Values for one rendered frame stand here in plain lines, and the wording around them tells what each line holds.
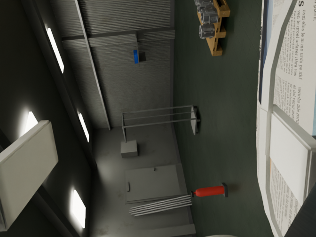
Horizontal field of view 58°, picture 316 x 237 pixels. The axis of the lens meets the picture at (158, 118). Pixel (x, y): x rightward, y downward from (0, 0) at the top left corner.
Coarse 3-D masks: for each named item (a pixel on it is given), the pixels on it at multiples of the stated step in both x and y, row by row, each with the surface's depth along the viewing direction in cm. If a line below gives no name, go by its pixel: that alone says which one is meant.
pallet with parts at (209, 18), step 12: (204, 0) 383; (216, 0) 376; (204, 12) 370; (216, 12) 370; (228, 12) 364; (204, 24) 392; (216, 24) 380; (204, 36) 394; (216, 36) 391; (216, 48) 409
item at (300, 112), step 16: (304, 0) 19; (304, 16) 19; (304, 32) 20; (304, 48) 20; (304, 64) 20; (304, 80) 20; (304, 96) 20; (304, 112) 21; (304, 128) 21; (288, 192) 24; (288, 208) 24; (288, 224) 24
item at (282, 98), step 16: (272, 0) 29; (272, 16) 29; (288, 32) 22; (288, 48) 22; (288, 64) 23; (288, 80) 23; (288, 96) 23; (288, 112) 23; (256, 128) 40; (256, 144) 41; (272, 176) 29; (272, 192) 29
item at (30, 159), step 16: (32, 128) 17; (48, 128) 18; (16, 144) 14; (32, 144) 16; (48, 144) 18; (0, 160) 13; (16, 160) 14; (32, 160) 15; (48, 160) 17; (0, 176) 12; (16, 176) 14; (32, 176) 15; (0, 192) 12; (16, 192) 14; (32, 192) 15; (0, 208) 12; (16, 208) 13; (0, 224) 12
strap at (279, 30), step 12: (288, 0) 16; (288, 12) 15; (276, 24) 16; (276, 36) 16; (276, 48) 16; (276, 60) 16; (264, 72) 17; (264, 84) 17; (264, 96) 17; (264, 108) 17; (264, 120) 17; (264, 132) 17; (264, 144) 18; (264, 156) 18; (264, 168) 18; (264, 180) 18; (264, 192) 19; (264, 204) 19; (276, 228) 19
